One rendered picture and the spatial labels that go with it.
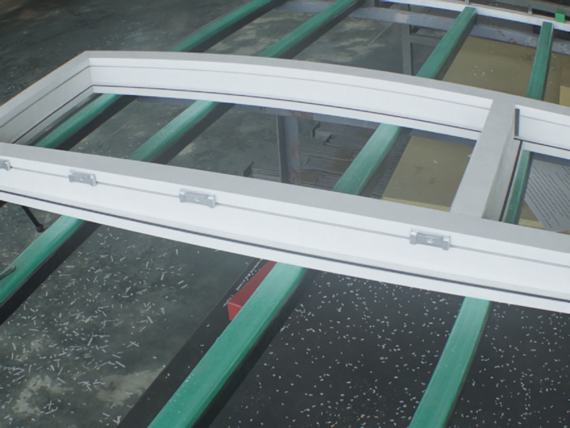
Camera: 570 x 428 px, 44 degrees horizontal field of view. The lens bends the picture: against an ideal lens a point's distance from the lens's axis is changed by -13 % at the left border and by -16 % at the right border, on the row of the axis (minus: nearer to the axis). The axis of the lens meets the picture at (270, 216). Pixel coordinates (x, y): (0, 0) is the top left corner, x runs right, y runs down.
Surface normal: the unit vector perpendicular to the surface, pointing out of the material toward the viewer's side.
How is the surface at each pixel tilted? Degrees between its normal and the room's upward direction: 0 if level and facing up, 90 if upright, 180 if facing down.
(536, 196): 0
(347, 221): 90
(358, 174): 0
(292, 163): 90
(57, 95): 90
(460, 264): 90
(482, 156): 0
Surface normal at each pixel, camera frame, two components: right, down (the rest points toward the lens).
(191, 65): -0.41, 0.49
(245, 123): -0.06, -0.86
